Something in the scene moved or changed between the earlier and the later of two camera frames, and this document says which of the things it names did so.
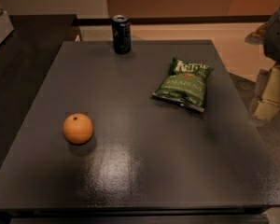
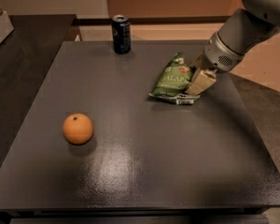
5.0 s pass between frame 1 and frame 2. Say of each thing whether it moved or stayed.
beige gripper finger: moved
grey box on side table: stayed
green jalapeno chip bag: moved
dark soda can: stayed
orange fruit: stayed
